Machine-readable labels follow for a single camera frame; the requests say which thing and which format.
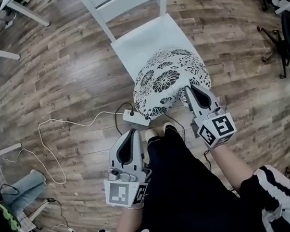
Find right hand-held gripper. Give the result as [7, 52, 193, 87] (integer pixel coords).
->
[184, 80, 239, 150]

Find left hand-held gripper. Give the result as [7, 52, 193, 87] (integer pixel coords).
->
[97, 127, 156, 210]

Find black white floral cushion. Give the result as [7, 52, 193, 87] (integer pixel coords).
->
[127, 42, 215, 122]

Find white wooden chair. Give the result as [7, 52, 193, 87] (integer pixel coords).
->
[76, 0, 204, 91]

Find person's left forearm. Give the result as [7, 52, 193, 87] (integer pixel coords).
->
[113, 204, 149, 232]

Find person's right forearm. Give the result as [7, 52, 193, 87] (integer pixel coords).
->
[208, 136, 257, 193]

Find person's left white shoe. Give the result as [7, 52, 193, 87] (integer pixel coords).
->
[144, 127, 159, 143]

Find person's white shoe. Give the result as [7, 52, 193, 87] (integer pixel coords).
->
[144, 127, 159, 143]
[162, 120, 175, 132]

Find person's right white shoe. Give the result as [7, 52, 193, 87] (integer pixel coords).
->
[162, 120, 175, 132]

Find person's black trousers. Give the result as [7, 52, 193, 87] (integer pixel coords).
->
[138, 120, 222, 194]

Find person's black white shirt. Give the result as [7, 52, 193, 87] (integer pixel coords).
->
[75, 144, 290, 232]

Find wooden desk with white legs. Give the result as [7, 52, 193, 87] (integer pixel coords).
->
[273, 0, 290, 15]

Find black power cable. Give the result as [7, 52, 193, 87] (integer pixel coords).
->
[112, 101, 139, 137]

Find thin silver bracelet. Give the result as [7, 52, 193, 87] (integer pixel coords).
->
[125, 203, 144, 211]

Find long white cable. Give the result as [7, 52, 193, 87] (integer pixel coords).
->
[0, 109, 135, 192]

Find black charger with cable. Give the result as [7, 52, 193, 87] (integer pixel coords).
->
[27, 195, 70, 232]

